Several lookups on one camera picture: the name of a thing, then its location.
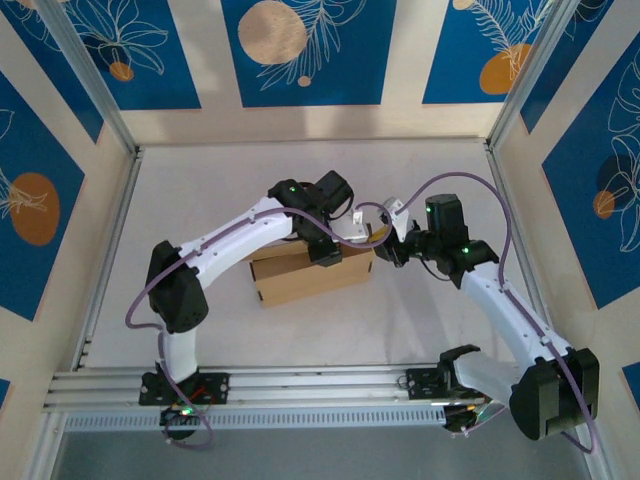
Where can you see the brown cardboard box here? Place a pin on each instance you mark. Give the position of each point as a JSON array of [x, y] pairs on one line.
[[300, 285]]

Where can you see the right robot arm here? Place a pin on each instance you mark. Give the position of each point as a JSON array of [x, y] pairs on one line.
[[550, 400]]

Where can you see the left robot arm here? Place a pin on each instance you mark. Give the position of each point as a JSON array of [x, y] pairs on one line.
[[175, 295]]

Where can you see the black electronics board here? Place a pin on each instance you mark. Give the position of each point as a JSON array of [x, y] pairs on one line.
[[460, 420], [180, 417]]

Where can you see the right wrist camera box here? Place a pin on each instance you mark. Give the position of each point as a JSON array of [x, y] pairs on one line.
[[397, 222]]

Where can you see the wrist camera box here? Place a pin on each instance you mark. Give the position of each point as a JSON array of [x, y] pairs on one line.
[[397, 222], [355, 230]]

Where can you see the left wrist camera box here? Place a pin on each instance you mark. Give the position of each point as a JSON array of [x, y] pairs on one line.
[[355, 230]]

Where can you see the aluminium side rail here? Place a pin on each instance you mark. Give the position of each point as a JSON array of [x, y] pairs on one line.
[[498, 175], [118, 225]]

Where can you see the wide aluminium mounting rail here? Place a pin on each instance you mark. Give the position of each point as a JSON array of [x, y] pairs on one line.
[[320, 385]]

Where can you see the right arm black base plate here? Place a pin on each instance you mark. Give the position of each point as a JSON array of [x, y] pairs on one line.
[[422, 385]]

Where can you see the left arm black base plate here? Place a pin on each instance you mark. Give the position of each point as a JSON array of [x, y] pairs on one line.
[[215, 387]]

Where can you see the aluminium corner post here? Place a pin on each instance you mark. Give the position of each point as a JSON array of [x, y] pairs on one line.
[[527, 70]]

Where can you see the clear plastic rail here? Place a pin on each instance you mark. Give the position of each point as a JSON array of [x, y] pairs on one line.
[[88, 70]]

